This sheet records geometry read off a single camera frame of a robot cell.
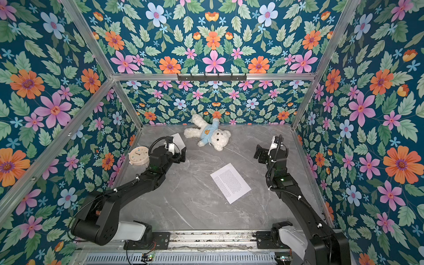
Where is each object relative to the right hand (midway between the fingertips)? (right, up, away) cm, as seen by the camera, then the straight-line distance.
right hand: (271, 145), depth 81 cm
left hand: (-49, 0, +7) cm, 50 cm away
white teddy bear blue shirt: (-32, +6, +23) cm, 40 cm away
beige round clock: (-77, -7, +20) cm, 80 cm away
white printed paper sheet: (-18, -23, +10) cm, 31 cm away
